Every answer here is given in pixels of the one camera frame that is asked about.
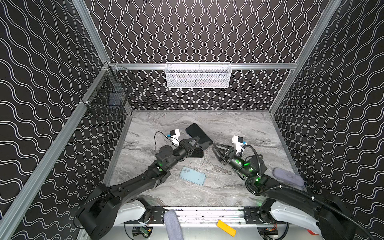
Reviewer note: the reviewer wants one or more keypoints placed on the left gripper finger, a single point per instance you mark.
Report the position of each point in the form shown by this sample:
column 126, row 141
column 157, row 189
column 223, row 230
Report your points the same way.
column 193, row 146
column 194, row 140

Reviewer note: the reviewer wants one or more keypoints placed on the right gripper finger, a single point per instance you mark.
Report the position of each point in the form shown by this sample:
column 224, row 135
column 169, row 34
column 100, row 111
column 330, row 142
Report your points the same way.
column 221, row 146
column 219, row 154

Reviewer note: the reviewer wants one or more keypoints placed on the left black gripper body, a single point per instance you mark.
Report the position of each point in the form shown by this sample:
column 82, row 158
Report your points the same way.
column 187, row 146

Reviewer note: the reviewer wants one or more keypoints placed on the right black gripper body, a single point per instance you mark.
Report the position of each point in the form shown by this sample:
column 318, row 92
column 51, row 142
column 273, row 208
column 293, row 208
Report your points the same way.
column 227, row 156

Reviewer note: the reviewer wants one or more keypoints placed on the black smartphone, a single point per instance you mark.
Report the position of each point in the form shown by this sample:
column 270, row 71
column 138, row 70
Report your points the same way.
column 204, row 140

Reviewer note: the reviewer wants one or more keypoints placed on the light green phone case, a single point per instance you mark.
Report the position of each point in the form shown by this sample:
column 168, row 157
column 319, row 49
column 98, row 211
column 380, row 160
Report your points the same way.
column 192, row 176

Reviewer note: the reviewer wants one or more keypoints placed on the black phone case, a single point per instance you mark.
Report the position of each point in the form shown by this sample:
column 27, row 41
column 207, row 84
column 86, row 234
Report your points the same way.
column 197, row 153

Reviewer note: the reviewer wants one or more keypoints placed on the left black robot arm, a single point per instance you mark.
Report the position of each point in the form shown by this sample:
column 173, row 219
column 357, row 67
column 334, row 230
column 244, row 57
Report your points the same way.
column 98, row 214

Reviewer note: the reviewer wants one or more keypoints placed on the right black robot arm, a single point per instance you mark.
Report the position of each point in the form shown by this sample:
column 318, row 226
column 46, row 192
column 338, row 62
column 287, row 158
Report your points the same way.
column 326, row 217

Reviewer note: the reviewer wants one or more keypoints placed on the yellow block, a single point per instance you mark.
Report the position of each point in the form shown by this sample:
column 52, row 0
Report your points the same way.
column 226, row 228

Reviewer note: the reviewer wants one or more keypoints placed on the purple grey cloth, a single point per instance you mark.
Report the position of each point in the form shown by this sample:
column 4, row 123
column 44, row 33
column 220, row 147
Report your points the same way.
column 288, row 177

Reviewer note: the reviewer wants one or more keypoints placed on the grey cloth roll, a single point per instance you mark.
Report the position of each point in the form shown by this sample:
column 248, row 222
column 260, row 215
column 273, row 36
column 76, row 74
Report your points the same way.
column 173, row 227

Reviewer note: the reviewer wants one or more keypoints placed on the red tape roll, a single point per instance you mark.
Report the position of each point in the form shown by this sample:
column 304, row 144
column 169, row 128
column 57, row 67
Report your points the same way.
column 312, row 233

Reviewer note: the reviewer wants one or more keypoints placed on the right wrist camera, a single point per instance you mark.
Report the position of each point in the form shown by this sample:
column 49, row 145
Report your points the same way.
column 239, row 143

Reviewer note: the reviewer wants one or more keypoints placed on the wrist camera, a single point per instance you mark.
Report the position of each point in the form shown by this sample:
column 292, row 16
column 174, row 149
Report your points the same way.
column 239, row 143
column 174, row 137

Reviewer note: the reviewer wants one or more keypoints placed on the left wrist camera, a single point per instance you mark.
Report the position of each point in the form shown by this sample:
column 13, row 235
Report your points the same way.
column 174, row 137

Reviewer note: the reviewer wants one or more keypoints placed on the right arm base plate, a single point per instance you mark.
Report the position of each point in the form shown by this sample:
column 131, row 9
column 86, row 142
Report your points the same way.
column 258, row 216

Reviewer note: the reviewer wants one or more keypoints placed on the white wire basket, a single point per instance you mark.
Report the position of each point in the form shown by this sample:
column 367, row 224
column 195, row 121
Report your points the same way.
column 204, row 75

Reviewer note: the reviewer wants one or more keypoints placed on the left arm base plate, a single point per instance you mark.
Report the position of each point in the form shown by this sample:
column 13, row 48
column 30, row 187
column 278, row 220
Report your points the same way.
column 154, row 215

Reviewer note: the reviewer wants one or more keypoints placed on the black wire basket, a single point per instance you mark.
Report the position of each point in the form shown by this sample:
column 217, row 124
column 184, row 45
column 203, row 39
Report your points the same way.
column 108, row 102

